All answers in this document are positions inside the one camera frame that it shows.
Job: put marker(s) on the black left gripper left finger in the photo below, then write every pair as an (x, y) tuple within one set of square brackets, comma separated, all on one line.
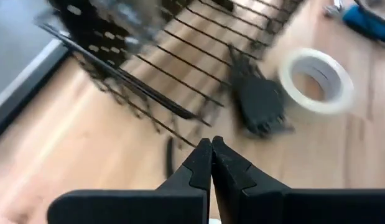
[(148, 208)]

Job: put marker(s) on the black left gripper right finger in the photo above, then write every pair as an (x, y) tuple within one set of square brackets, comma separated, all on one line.
[(273, 208)]

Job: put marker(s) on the white masking tape roll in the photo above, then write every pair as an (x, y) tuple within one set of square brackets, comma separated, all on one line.
[(346, 87)]

